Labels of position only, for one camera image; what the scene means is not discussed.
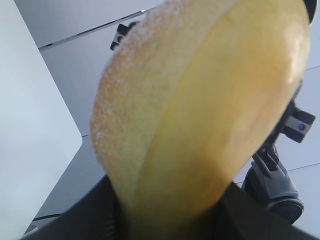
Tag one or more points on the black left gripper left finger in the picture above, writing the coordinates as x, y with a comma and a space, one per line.
97, 216

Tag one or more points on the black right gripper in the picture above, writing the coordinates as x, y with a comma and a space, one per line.
293, 155

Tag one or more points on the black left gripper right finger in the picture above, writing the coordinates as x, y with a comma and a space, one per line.
238, 217

